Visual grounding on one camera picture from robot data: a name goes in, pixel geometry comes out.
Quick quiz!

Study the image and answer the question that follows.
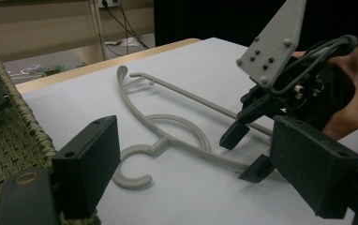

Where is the black curtain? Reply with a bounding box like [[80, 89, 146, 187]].
[[153, 0, 358, 48]]

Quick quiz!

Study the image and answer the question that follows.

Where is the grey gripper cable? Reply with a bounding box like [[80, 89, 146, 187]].
[[270, 34, 358, 97]]

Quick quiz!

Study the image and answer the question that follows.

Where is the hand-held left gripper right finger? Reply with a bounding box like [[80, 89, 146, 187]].
[[268, 114, 358, 220]]

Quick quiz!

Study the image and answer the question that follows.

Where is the black wall cable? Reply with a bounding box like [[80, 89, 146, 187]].
[[101, 0, 151, 51]]

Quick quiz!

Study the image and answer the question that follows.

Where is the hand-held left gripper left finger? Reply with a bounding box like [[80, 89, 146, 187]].
[[52, 114, 122, 220]]

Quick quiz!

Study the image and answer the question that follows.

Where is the grey plastic clothes hanger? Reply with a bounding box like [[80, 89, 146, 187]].
[[112, 65, 275, 190]]

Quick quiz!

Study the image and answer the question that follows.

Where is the green woven basket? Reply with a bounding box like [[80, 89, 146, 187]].
[[0, 29, 102, 225]]

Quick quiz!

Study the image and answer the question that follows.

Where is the beige metal post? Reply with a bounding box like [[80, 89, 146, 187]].
[[87, 0, 107, 61]]

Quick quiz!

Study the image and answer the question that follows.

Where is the white paper on floor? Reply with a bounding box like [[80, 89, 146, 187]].
[[104, 37, 143, 49]]

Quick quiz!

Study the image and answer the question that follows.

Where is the small teal item on floor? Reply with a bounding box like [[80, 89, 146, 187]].
[[26, 63, 67, 77]]

